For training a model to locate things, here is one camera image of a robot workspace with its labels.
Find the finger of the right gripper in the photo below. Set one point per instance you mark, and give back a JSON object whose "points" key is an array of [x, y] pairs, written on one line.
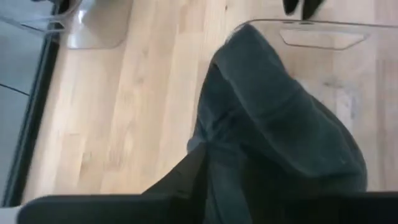
{"points": [[290, 6], [312, 7]]}

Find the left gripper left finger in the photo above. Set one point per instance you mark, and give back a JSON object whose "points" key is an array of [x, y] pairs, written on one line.
{"points": [[109, 210]]}

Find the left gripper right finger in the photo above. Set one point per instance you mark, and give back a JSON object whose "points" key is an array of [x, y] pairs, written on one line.
{"points": [[342, 208]]}

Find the dark charcoal baseball cap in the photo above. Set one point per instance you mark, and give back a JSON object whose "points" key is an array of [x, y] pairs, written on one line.
{"points": [[280, 124]]}

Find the clear plastic tray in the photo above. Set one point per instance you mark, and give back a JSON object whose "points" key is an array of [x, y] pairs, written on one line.
{"points": [[323, 39], [93, 31]]}

